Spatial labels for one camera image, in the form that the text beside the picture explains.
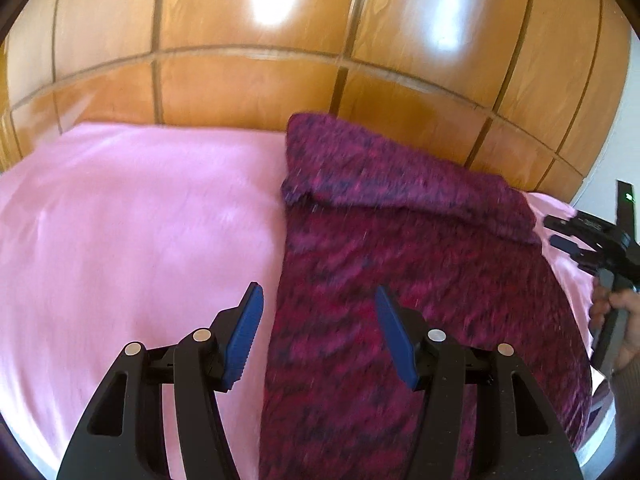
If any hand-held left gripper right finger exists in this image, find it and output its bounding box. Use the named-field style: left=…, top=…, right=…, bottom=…
left=374, top=285, right=584, bottom=480

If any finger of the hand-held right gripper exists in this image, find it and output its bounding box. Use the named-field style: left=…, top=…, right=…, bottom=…
left=547, top=234, right=586, bottom=263
left=544, top=215, right=583, bottom=235

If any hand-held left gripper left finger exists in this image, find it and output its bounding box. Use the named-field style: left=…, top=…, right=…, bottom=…
left=56, top=282, right=265, bottom=480

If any dark red floral knit garment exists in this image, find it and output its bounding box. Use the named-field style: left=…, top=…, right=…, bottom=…
left=259, top=112, right=594, bottom=480

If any person's right forearm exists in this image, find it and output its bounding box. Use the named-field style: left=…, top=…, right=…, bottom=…
left=611, top=355, right=640, bottom=466

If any person's right hand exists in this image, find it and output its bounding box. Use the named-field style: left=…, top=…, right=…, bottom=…
left=588, top=286, right=640, bottom=372

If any pink bedsheet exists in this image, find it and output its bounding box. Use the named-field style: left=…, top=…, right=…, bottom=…
left=0, top=122, right=615, bottom=480

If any wooden wardrobe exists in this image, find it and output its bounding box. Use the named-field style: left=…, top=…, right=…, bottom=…
left=0, top=0, right=632, bottom=207

